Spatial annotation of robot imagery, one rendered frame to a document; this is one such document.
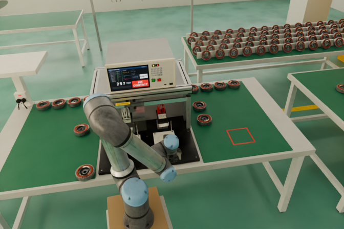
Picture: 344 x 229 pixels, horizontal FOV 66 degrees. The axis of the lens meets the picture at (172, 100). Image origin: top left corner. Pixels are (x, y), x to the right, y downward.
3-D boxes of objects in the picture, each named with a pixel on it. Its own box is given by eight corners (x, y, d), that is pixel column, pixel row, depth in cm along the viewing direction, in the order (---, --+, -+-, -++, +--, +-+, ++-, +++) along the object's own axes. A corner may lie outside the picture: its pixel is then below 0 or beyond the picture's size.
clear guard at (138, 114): (146, 130, 158) (146, 122, 155) (106, 135, 155) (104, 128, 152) (143, 100, 185) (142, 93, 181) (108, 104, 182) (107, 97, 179)
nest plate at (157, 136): (176, 145, 180) (176, 144, 179) (155, 149, 178) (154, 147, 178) (173, 131, 192) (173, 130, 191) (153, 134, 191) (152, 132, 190)
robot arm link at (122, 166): (123, 202, 128) (84, 113, 97) (114, 181, 139) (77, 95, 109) (145, 189, 131) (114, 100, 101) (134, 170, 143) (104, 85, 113)
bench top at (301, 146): (314, 154, 178) (316, 149, 175) (-36, 205, 155) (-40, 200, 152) (253, 81, 261) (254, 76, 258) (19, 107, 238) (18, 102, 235)
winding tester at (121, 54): (175, 86, 177) (174, 59, 166) (110, 93, 173) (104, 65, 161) (167, 62, 210) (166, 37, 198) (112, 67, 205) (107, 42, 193)
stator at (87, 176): (91, 182, 159) (90, 178, 157) (73, 181, 160) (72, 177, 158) (97, 167, 169) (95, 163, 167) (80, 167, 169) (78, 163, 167)
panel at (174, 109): (187, 115, 208) (187, 82, 191) (101, 125, 201) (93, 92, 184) (186, 114, 209) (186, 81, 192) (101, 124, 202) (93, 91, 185)
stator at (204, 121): (194, 119, 206) (194, 116, 204) (206, 115, 210) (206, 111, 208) (201, 128, 197) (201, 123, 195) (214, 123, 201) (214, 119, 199)
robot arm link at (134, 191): (128, 222, 118) (125, 201, 111) (120, 200, 128) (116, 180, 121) (153, 211, 122) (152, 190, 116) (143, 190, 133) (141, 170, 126)
